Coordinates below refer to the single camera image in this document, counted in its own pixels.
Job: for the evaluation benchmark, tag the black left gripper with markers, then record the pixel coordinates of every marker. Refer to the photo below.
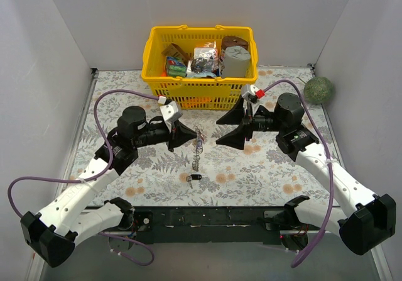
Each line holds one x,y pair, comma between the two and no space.
171,135

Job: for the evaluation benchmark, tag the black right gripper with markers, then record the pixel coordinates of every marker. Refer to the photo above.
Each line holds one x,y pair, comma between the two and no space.
247,122

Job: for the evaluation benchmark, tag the green yarn ball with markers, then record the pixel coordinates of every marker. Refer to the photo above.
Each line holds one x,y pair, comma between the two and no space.
318,90

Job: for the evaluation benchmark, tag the black head key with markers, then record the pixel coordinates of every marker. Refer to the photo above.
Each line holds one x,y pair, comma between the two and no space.
192,177

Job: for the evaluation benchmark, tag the green small box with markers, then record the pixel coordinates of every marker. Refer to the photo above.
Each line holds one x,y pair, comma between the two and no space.
175,67

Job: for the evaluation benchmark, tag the yellow plastic basket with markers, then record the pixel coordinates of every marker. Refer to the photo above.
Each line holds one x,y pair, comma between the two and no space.
208,94

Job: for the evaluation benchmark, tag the clear bag of small items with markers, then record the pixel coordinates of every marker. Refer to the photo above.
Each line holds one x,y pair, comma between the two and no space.
204,63

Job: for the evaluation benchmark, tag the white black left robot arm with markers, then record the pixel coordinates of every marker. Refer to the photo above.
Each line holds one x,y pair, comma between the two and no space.
55,231

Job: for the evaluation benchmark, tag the grey paper roll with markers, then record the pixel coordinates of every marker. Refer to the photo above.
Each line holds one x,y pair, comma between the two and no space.
235,62

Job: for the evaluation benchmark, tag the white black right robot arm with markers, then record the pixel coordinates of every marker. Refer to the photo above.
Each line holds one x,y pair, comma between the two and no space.
363,219

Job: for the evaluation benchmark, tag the black base bar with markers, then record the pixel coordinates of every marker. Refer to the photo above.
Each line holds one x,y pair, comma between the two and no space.
207,224

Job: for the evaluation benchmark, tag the blue key tag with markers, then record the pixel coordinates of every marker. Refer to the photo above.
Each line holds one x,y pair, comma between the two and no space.
199,142

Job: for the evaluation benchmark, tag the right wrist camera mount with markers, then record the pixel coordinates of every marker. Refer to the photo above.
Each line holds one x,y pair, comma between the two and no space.
252,95

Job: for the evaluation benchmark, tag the brown cardboard packet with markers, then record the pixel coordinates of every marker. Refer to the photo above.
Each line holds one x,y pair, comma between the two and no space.
173,50

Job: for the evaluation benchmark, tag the brown round box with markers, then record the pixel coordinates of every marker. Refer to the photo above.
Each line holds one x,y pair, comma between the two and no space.
231,41

